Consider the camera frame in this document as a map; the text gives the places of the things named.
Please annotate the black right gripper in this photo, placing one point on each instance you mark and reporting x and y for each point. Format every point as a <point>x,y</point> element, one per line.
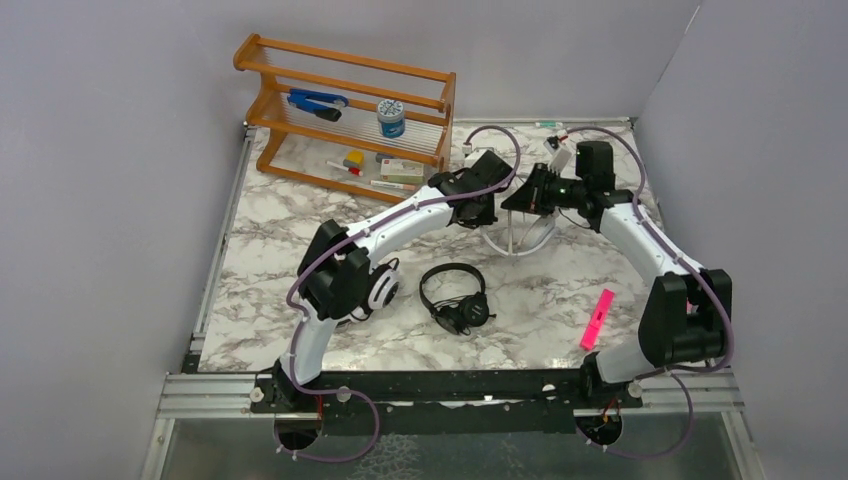
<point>530,198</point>

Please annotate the white over-ear headphones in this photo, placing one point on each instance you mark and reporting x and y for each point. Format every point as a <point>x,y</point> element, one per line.
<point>519,237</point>

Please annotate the small black on-ear headphones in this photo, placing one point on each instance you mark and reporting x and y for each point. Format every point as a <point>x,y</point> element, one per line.
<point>458,315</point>

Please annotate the white black gaming headset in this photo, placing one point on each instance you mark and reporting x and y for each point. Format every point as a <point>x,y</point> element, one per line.
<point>383,286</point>

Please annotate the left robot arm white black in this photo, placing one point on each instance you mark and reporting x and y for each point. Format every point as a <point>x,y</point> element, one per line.
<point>334,277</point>

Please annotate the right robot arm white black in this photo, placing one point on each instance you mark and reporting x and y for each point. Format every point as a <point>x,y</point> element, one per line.
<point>687,314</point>

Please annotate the small white red box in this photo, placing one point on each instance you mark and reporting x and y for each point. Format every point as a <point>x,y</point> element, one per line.
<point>402,171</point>

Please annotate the orange tipped white marker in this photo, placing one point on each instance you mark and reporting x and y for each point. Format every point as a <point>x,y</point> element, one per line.
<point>393,185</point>

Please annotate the small blue grey block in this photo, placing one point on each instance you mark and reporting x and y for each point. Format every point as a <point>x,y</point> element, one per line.
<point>384,158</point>

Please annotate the blue lidded jar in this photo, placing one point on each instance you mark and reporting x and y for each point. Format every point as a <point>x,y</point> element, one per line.
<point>391,118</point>

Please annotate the wooden orange shelf rack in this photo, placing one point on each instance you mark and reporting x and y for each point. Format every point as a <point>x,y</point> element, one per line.
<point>299,144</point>

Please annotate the red white marker pen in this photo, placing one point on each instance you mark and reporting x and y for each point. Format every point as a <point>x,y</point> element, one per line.
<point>352,170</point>

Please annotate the yellow grey small object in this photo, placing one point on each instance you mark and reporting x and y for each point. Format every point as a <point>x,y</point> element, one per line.
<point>354,159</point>

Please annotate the blue black hand tool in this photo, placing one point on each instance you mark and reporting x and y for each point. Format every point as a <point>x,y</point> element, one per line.
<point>325,106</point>

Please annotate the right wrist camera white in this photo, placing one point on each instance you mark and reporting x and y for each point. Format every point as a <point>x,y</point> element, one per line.
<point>560,153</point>

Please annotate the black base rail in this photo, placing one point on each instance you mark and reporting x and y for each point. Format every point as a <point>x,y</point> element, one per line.
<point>439,402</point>

